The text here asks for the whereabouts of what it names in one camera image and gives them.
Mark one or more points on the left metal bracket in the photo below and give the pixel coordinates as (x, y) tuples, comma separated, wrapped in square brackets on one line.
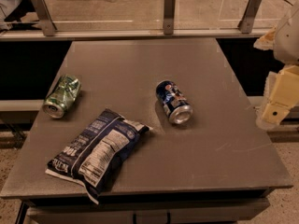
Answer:
[(47, 26)]

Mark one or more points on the middle metal bracket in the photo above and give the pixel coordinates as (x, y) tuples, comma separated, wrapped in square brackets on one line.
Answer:
[(169, 16)]

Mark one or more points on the metal rail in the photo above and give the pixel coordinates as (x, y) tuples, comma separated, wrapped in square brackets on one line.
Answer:
[(37, 35)]

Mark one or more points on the right metal bracket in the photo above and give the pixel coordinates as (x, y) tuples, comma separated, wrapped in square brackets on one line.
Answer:
[(245, 26)]

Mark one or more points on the metal bracket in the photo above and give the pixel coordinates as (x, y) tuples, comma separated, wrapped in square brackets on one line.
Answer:
[(169, 16), (245, 26), (47, 26)]

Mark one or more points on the dark blue chip bag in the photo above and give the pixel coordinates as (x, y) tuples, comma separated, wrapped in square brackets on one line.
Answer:
[(102, 147)]

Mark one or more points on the dark table cabinet base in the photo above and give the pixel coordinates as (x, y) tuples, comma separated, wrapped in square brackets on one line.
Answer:
[(221, 207)]

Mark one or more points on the glass barrier panel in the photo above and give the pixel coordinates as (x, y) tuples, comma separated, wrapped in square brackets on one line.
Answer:
[(85, 15)]

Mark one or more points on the crushed green soda can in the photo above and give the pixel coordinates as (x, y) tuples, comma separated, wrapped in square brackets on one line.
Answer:
[(62, 97)]

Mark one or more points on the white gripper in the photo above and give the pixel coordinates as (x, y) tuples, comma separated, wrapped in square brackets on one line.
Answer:
[(288, 39)]

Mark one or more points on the blue pepsi can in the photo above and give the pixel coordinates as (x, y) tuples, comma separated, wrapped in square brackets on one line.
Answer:
[(174, 103)]

